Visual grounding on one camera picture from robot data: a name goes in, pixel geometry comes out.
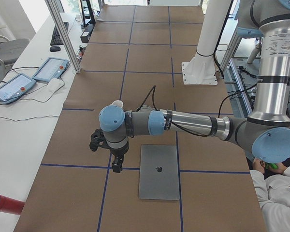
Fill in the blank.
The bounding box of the green object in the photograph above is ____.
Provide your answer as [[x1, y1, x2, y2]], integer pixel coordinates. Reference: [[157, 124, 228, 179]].
[[268, 163, 278, 169]]

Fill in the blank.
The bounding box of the aluminium frame post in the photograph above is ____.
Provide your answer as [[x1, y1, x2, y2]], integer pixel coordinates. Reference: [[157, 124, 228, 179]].
[[45, 0, 81, 73]]

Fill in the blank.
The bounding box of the grey closed laptop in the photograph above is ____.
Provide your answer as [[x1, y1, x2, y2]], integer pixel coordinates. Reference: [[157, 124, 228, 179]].
[[139, 145, 179, 201]]

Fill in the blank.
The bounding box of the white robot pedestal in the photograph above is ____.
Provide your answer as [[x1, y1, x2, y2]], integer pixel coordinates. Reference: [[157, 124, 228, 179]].
[[182, 0, 232, 85]]

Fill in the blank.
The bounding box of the person's hand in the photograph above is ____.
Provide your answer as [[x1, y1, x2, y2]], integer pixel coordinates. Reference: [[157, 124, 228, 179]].
[[252, 158, 265, 174]]

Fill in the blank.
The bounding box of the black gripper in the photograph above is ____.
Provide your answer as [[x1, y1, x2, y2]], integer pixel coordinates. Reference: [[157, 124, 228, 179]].
[[110, 144, 129, 173]]

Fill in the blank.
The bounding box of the aluminium rail frame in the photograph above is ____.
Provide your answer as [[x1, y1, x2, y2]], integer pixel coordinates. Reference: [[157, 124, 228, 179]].
[[221, 30, 261, 117]]

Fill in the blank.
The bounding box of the black shelf frame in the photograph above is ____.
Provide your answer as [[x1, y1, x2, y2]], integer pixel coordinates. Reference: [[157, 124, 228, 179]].
[[79, 0, 102, 28]]

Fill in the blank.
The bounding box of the red cylinder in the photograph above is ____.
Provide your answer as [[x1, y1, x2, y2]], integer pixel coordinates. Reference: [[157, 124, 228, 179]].
[[0, 195, 25, 215]]

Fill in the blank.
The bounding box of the black computer mouse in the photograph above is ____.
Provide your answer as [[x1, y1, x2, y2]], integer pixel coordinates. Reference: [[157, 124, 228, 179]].
[[49, 46, 61, 52]]

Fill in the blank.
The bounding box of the white ceramic cup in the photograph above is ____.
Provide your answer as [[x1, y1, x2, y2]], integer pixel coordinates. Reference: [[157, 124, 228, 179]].
[[112, 100, 124, 109]]

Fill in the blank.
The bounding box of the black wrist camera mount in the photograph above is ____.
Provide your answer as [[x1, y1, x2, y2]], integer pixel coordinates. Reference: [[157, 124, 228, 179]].
[[89, 129, 109, 152]]

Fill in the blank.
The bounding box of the far blue teach pendant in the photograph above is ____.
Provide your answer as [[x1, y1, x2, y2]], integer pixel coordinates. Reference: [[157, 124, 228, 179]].
[[32, 57, 69, 82]]

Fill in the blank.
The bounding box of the black box on table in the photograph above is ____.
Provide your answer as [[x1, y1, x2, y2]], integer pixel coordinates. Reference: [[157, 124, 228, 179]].
[[80, 24, 95, 44]]

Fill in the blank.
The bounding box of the person in white coat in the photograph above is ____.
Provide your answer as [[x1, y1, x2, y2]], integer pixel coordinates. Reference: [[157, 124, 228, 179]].
[[250, 163, 290, 232]]

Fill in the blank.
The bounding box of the white folded cloth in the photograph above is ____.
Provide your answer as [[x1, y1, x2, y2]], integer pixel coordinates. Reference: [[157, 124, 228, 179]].
[[47, 78, 64, 93]]

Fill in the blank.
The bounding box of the blue teach pendant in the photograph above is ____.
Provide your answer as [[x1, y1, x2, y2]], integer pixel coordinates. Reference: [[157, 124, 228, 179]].
[[0, 73, 36, 104], [32, 57, 69, 82]]

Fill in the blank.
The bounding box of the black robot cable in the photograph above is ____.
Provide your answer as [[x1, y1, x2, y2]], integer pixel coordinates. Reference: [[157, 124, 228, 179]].
[[138, 85, 257, 137]]

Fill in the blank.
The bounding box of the near blue teach pendant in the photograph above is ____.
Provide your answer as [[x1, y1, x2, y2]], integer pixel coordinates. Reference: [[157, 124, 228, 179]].
[[0, 73, 36, 104]]

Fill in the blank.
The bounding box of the grey office chair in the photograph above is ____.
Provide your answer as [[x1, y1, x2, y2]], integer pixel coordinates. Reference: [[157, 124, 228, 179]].
[[0, 25, 30, 71]]

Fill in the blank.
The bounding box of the black keyboard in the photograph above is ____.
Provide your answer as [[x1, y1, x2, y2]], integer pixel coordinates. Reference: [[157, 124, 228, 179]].
[[50, 26, 63, 46]]

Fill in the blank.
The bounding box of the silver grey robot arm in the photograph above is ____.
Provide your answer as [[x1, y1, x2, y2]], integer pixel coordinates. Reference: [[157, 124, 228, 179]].
[[89, 0, 290, 173]]

